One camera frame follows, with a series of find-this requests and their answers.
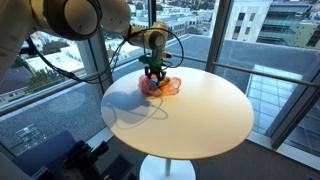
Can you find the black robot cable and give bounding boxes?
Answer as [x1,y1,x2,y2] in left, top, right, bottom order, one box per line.
[25,27,185,84]

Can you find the round white table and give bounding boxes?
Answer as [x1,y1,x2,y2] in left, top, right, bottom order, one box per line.
[101,67,254,180]

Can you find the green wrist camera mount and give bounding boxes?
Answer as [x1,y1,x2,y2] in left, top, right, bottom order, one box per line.
[139,56,163,68]

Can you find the metal window railing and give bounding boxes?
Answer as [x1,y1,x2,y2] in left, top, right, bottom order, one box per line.
[0,48,320,116]

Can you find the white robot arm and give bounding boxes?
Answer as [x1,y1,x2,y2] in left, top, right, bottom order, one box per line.
[0,0,168,80]

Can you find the orange plastic bag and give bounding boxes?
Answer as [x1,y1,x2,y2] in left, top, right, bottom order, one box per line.
[138,75,182,97]

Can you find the blue and white container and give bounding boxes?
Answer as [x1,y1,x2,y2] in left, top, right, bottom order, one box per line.
[150,79,158,91]

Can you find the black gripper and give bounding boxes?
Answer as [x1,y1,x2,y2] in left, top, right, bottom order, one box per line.
[144,66,166,86]

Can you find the blue robot base cart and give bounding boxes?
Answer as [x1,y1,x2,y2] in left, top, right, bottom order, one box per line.
[13,131,137,180]

